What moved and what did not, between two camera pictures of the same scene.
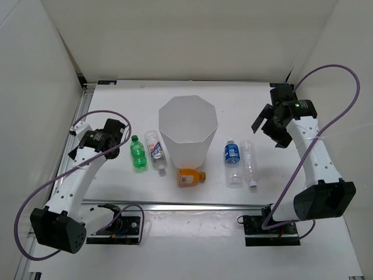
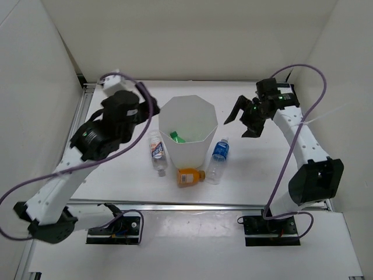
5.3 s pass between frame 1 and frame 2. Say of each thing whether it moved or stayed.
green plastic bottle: moved
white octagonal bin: stayed
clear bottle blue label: moved
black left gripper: moved
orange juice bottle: stayed
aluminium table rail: stayed
